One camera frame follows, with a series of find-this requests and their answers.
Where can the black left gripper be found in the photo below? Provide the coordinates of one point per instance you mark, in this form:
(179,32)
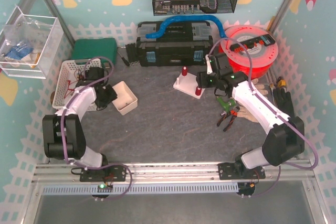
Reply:
(107,97)

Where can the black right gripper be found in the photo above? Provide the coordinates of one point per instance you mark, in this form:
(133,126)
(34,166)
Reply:
(213,65)

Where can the white tray with springs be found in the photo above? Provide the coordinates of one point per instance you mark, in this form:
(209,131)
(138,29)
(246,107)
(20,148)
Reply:
(126,101)

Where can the green plastic water tap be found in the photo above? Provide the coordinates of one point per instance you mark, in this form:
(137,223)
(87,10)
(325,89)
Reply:
(226,104)

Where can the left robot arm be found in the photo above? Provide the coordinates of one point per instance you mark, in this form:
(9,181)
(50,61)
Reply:
(63,134)

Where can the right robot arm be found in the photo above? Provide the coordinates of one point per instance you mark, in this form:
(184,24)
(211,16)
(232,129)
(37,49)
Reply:
(285,135)

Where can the black plastic toolbox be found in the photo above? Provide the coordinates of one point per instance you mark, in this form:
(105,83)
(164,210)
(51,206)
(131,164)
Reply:
(182,44)

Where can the white perforated plastic basket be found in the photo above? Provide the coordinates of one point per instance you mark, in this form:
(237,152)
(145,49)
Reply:
(72,72)

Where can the green plastic tool case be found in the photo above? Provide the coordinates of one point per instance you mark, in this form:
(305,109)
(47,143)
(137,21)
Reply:
(90,48)

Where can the white cotton work glove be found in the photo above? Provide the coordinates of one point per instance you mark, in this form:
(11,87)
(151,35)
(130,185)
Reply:
(260,87)

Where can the red filament spool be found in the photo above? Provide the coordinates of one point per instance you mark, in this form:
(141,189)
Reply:
(259,59)

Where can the yellow black screwdriver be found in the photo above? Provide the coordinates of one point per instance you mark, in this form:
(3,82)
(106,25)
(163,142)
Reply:
(280,83)

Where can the black yellow work glove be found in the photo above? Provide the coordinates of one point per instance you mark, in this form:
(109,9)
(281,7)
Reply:
(283,102)

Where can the blue white glove in box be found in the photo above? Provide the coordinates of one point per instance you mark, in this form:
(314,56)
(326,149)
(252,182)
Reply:
(20,52)

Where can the white peg base plate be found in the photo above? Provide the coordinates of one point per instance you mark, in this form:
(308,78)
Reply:
(186,84)

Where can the aluminium linear rail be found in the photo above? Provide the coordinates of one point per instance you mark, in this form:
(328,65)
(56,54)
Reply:
(180,172)

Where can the clear acrylic wall box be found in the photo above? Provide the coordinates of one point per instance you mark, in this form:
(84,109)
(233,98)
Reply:
(29,44)

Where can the grey slotted cable duct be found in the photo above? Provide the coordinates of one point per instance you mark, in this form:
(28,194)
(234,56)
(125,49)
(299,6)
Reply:
(138,189)

